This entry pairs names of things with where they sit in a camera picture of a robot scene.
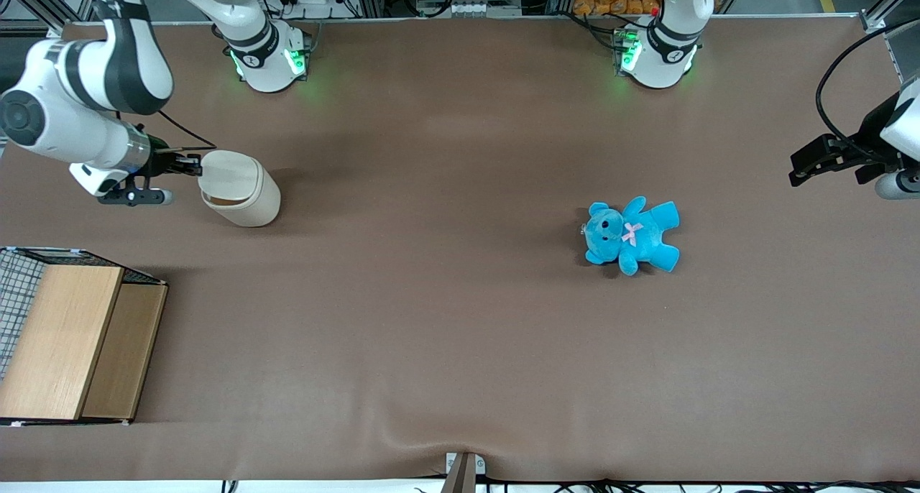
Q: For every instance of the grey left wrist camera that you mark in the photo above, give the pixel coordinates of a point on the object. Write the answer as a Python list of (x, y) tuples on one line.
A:
[(898, 185)]

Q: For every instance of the blue teddy bear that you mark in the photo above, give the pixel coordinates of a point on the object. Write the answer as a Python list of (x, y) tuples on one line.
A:
[(632, 234)]

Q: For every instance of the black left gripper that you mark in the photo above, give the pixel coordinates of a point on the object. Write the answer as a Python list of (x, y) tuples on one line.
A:
[(870, 131)]

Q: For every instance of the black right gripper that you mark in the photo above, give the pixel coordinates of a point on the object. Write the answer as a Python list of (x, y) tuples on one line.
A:
[(159, 162)]

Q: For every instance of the light wooden shelf board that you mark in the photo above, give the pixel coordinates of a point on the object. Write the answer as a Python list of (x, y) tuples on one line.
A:
[(65, 342)]

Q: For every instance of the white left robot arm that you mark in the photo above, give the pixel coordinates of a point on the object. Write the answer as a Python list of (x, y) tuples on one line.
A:
[(661, 47)]

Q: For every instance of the grey metal table bracket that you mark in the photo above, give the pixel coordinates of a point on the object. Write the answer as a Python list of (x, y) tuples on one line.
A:
[(464, 471)]

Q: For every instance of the white lidded trash can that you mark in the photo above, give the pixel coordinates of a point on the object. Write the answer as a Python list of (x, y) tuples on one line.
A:
[(241, 187)]

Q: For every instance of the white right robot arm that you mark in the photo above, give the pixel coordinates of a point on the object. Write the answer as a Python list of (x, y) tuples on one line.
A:
[(122, 62)]

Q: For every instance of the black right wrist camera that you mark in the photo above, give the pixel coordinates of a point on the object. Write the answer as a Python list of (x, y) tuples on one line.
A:
[(136, 193)]

